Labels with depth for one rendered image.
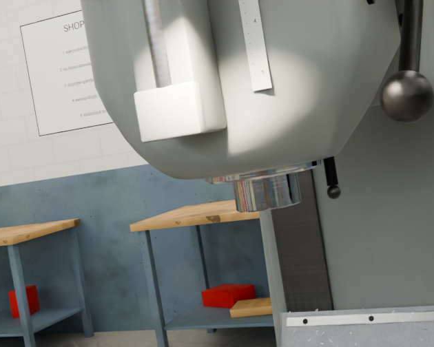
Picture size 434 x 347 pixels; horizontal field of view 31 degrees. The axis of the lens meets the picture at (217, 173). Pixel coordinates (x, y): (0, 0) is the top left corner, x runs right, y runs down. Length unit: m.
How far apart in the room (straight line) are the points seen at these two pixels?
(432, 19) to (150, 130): 0.28
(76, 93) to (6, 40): 0.75
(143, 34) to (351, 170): 0.52
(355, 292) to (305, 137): 0.49
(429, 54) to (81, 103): 5.19
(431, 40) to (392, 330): 0.41
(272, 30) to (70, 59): 5.36
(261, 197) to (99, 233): 5.26
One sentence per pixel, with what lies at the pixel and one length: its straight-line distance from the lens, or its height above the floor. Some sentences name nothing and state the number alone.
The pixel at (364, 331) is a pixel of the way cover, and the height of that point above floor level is 1.08.
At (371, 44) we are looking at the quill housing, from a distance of 0.51.
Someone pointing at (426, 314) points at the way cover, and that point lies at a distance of 0.93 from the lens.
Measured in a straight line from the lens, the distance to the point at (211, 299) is 5.03.
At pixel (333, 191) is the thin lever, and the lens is 0.54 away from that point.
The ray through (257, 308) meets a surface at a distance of 4.63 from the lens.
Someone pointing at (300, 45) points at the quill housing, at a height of 1.38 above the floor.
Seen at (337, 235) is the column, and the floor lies 1.19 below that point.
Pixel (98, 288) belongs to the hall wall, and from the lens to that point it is 5.89.
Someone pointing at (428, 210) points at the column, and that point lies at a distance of 0.91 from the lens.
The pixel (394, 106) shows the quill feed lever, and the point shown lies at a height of 1.34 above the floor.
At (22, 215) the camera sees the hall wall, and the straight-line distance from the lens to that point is 6.18.
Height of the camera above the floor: 1.34
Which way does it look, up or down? 3 degrees down
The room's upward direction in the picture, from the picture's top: 9 degrees counter-clockwise
